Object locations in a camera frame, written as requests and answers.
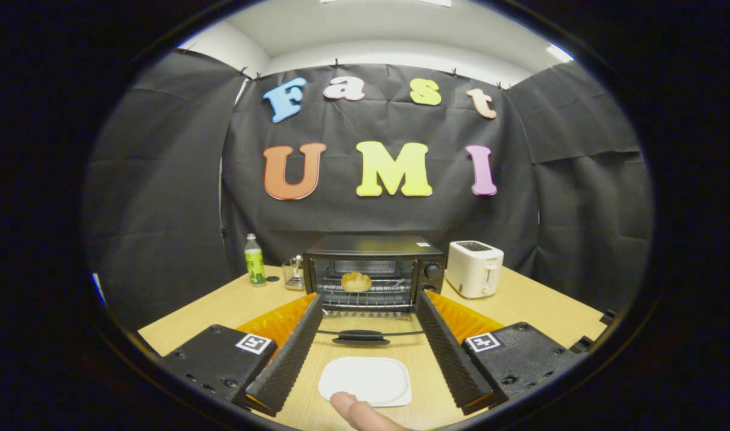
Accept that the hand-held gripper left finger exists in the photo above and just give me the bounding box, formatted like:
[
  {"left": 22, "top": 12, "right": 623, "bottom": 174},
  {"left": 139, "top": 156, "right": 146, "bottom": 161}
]
[{"left": 159, "top": 293, "right": 323, "bottom": 418}]

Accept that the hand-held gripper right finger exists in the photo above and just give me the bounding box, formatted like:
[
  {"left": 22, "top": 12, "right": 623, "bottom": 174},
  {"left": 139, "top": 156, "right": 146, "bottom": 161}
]
[{"left": 416, "top": 290, "right": 581, "bottom": 416}]

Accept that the round golden bread bun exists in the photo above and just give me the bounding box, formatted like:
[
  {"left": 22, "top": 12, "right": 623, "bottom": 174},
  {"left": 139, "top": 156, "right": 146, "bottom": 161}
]
[{"left": 341, "top": 272, "right": 373, "bottom": 293}]

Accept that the black toaster oven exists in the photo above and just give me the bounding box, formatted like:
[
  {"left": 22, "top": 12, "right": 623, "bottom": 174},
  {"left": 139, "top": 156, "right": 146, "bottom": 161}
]
[{"left": 303, "top": 235, "right": 447, "bottom": 347}]

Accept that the white pop-up toaster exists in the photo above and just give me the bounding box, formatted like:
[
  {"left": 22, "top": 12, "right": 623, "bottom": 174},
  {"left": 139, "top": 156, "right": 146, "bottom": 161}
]
[{"left": 446, "top": 241, "right": 505, "bottom": 299}]

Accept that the white square plate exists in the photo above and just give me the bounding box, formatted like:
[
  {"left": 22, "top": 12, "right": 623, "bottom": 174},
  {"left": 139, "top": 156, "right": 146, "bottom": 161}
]
[{"left": 317, "top": 357, "right": 413, "bottom": 408}]

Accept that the green label plastic bottle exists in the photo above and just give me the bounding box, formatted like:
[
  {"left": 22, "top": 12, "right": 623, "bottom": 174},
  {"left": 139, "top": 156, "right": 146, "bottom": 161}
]
[{"left": 244, "top": 233, "right": 268, "bottom": 286}]

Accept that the black chair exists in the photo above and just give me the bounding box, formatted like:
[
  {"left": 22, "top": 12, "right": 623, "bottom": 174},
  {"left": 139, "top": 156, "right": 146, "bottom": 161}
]
[{"left": 570, "top": 308, "right": 618, "bottom": 355}]

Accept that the long ceiling light panel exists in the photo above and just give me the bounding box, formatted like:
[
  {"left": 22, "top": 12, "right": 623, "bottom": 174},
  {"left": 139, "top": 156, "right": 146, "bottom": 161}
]
[{"left": 320, "top": 0, "right": 453, "bottom": 8}]

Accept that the small metal wire basket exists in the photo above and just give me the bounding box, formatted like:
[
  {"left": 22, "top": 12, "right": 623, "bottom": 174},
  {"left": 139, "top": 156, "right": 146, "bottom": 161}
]
[{"left": 281, "top": 256, "right": 306, "bottom": 292}]

